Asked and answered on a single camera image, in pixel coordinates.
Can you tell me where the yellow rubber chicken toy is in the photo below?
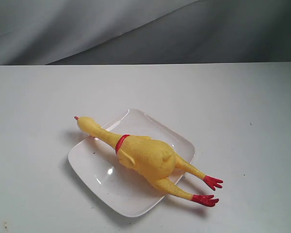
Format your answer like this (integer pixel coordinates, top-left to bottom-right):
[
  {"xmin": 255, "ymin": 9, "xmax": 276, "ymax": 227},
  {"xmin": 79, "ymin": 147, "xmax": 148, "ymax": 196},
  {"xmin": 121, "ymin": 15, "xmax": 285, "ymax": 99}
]
[{"xmin": 74, "ymin": 116, "xmax": 223, "ymax": 207}]

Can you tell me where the white square ceramic plate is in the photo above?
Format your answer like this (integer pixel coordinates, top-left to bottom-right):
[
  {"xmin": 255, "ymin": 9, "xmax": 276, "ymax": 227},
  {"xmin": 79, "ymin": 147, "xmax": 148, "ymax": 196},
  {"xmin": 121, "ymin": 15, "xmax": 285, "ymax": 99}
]
[{"xmin": 67, "ymin": 109, "xmax": 195, "ymax": 217}]

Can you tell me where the grey backdrop cloth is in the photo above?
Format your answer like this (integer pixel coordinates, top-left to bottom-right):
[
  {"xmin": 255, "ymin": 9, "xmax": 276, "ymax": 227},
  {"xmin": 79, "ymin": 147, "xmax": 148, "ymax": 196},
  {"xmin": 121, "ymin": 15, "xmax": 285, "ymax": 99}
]
[{"xmin": 0, "ymin": 0, "xmax": 291, "ymax": 65}]

